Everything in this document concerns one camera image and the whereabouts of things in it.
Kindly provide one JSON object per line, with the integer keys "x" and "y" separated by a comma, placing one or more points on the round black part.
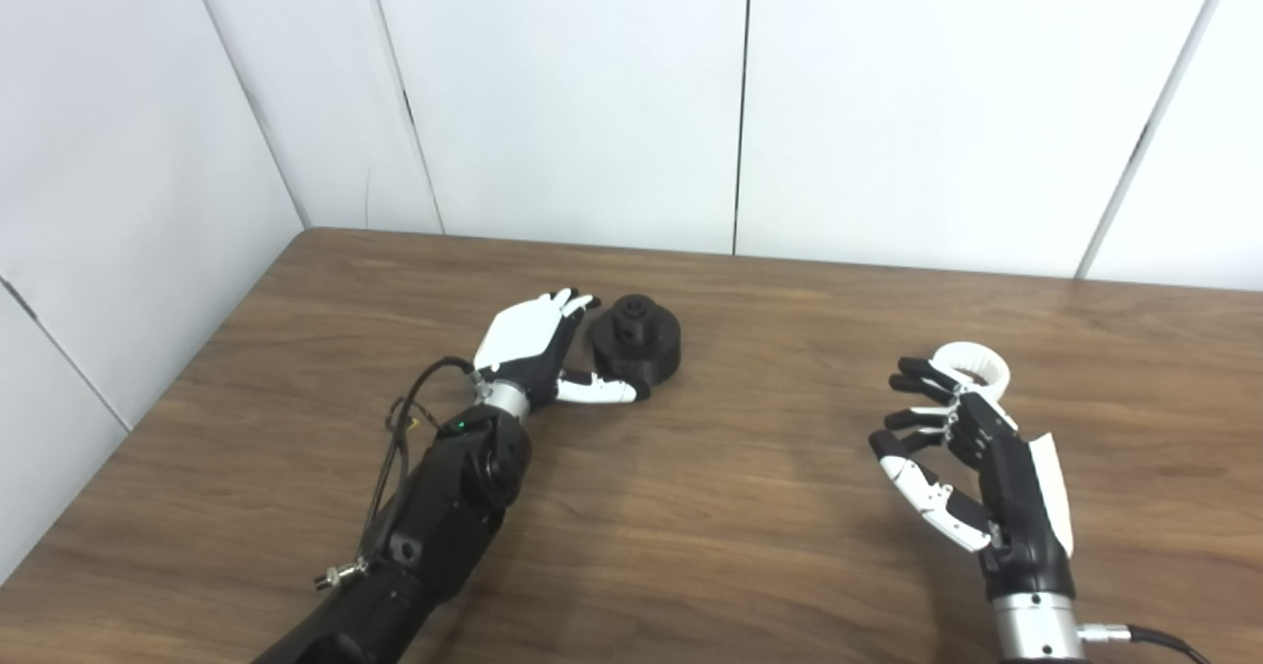
{"x": 641, "y": 343}

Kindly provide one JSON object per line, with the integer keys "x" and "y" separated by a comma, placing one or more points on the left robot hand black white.
{"x": 523, "y": 343}

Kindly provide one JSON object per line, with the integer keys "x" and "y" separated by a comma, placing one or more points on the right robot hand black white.
{"x": 1016, "y": 496}

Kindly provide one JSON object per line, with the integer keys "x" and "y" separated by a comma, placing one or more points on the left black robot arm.
{"x": 434, "y": 526}

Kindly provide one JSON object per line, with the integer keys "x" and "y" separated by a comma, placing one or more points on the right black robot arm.
{"x": 1036, "y": 629}

